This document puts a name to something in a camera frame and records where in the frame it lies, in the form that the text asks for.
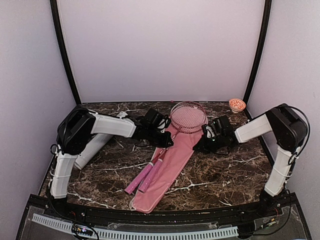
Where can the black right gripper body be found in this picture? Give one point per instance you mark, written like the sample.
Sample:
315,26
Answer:
213,145

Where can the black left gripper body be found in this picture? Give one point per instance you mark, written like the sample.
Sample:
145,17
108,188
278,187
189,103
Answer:
153,139

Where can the pink racket cover bag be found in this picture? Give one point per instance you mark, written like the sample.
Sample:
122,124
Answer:
174,161

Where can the pink badminton racket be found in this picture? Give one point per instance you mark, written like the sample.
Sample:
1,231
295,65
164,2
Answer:
187,118
140,177

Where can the pink badminton racket front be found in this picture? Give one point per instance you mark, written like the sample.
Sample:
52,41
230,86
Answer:
187,118

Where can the white shuttlecock tube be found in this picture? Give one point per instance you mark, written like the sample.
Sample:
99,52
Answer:
91,149

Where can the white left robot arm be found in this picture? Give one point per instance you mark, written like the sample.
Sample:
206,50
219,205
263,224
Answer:
84,132

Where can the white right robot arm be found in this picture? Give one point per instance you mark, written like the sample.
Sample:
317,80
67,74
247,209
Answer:
290,127

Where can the orange patterned small bowl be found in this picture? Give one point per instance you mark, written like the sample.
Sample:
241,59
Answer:
237,105

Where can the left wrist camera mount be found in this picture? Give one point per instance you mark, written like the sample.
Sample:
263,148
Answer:
154,120

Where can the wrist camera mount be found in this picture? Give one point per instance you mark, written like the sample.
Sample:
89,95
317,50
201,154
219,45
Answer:
212,129
154,120

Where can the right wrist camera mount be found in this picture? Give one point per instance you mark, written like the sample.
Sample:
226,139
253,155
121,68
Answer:
212,129

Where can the black front table rail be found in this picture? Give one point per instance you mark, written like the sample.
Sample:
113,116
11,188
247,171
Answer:
241,214

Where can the grey slotted cable duct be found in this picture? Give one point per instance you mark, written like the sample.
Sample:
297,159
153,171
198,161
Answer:
107,234

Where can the right black corner post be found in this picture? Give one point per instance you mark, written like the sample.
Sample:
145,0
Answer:
259,50

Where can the black corner post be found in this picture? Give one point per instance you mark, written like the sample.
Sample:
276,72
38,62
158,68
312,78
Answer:
63,51
259,50

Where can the left black corner post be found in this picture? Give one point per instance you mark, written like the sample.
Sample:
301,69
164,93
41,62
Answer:
63,51

